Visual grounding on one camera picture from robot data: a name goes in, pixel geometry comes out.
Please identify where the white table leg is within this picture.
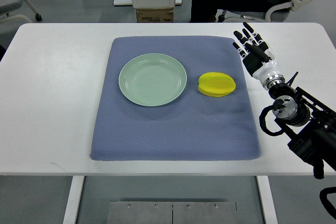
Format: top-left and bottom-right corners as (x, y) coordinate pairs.
(256, 176), (278, 224)
(63, 176), (85, 224)

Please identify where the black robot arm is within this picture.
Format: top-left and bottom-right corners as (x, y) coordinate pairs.
(259, 74), (335, 179)

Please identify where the white table right leg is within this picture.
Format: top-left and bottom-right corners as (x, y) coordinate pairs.
(256, 176), (278, 224)

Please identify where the yellow starfruit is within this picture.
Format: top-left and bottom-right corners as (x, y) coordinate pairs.
(198, 72), (236, 98)

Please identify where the light green plate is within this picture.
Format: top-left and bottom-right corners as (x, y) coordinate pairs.
(118, 53), (187, 107)

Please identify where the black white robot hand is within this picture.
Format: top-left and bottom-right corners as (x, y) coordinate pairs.
(233, 22), (285, 90)

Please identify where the blue textured mat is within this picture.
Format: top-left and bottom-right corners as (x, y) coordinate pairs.
(90, 36), (261, 161)

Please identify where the grey chair left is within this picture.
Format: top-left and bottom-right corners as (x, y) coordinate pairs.
(1, 0), (42, 35)

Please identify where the metal floor plate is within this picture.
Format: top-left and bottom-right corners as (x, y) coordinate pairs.
(107, 201), (238, 223)

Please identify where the white table left leg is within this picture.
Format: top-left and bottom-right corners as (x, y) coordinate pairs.
(63, 176), (85, 224)

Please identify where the cardboard box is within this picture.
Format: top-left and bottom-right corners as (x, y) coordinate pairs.
(136, 8), (174, 23)

